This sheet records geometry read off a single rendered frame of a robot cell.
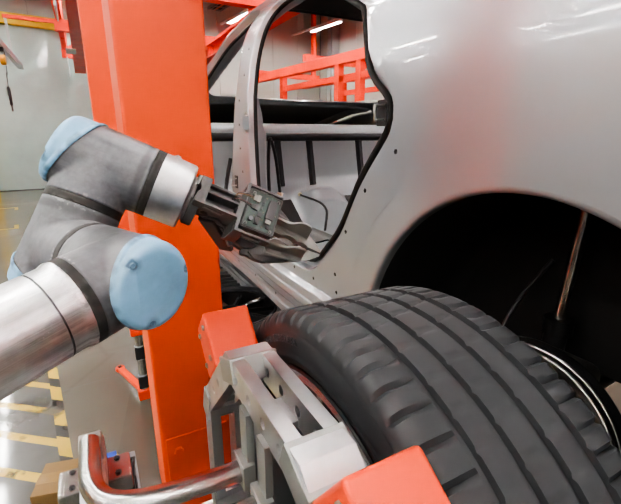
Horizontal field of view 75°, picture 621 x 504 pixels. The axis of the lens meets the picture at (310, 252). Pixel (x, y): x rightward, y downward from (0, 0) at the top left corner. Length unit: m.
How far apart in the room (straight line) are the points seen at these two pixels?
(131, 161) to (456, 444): 0.46
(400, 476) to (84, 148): 0.47
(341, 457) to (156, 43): 0.72
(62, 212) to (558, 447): 0.57
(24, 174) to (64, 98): 2.29
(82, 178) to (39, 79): 12.88
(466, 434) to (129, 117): 0.71
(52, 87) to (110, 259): 13.01
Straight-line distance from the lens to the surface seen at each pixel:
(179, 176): 0.55
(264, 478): 0.50
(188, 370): 0.98
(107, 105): 2.77
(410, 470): 0.35
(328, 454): 0.41
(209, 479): 0.56
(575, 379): 0.87
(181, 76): 0.85
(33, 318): 0.40
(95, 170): 0.55
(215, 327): 0.67
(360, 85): 9.84
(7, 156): 13.32
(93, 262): 0.42
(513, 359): 0.53
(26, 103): 13.34
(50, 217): 0.55
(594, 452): 0.53
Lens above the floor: 1.40
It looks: 16 degrees down
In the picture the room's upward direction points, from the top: straight up
